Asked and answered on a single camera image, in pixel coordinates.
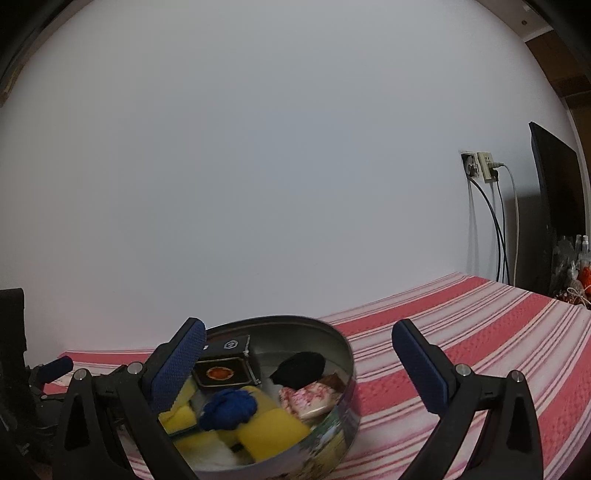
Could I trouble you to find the yellow green sponge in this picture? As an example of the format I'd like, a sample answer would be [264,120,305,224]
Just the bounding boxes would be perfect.
[236,386,311,462]

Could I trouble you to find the clutter on side desk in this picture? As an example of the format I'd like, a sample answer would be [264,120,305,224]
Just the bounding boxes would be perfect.
[550,235,590,310]

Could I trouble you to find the yellow sponge in tin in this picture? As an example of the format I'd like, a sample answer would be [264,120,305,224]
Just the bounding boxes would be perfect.
[158,377,197,435]

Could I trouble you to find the green tissue pack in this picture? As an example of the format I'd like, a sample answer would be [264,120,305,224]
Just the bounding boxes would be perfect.
[173,431,252,471]

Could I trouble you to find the black carton box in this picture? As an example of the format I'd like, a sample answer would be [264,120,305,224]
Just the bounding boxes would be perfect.
[191,335,262,391]

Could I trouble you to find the blue cloth ball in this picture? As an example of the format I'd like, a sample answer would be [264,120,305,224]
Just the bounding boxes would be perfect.
[198,389,259,431]

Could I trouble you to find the red white striped tablecloth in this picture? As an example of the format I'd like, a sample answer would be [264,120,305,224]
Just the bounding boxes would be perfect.
[43,271,591,480]

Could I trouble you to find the round metal tin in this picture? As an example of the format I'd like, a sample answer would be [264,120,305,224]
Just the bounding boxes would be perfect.
[170,316,360,479]

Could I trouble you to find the black scrunchie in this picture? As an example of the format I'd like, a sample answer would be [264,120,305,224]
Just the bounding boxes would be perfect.
[270,352,325,390]

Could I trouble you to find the pink white wrapped candy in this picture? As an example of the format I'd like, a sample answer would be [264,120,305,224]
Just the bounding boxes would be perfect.
[279,381,344,422]

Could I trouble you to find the black monitor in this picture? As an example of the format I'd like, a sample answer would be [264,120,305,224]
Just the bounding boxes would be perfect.
[516,122,586,296]

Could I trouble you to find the wooden wardrobe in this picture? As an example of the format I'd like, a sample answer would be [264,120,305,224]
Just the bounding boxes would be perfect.
[526,31,590,108]

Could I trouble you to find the black power cable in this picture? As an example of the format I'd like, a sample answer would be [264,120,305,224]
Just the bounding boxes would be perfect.
[469,166,512,286]

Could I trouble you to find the white power cable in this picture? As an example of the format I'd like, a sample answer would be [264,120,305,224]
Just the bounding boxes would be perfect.
[492,161,521,287]

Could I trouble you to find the wall power socket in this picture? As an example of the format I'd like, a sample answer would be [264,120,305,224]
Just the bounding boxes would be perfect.
[460,151,500,183]

